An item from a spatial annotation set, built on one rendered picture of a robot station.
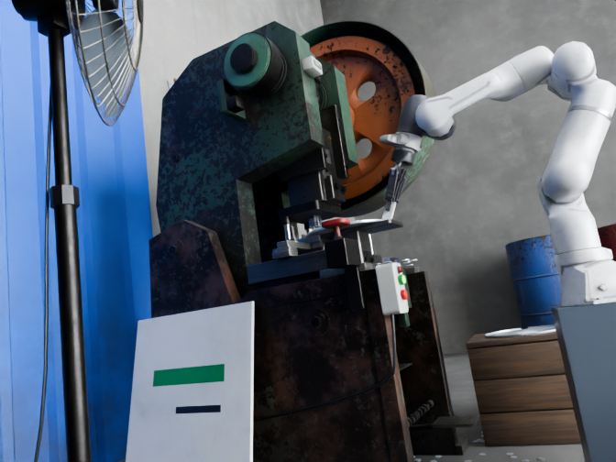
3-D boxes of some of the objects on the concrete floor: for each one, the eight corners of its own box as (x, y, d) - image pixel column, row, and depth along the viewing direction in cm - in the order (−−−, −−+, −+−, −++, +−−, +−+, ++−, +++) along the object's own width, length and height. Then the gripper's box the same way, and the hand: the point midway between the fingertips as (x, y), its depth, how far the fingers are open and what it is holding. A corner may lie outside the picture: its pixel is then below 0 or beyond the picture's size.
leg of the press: (430, 507, 127) (374, 170, 142) (417, 527, 116) (358, 162, 132) (164, 493, 168) (143, 235, 183) (138, 507, 158) (118, 232, 173)
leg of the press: (469, 445, 173) (423, 198, 189) (463, 456, 163) (415, 193, 179) (254, 446, 215) (231, 244, 230) (238, 455, 205) (215, 242, 220)
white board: (249, 530, 128) (252, 300, 148) (120, 516, 152) (137, 320, 173) (252, 529, 129) (254, 301, 149) (123, 515, 153) (140, 320, 174)
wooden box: (599, 413, 189) (578, 322, 195) (618, 442, 154) (591, 330, 160) (490, 419, 204) (474, 334, 210) (484, 446, 169) (465, 343, 175)
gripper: (410, 148, 154) (390, 222, 155) (420, 158, 166) (402, 226, 166) (388, 144, 158) (368, 216, 158) (399, 154, 170) (381, 221, 170)
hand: (389, 211), depth 162 cm, fingers closed
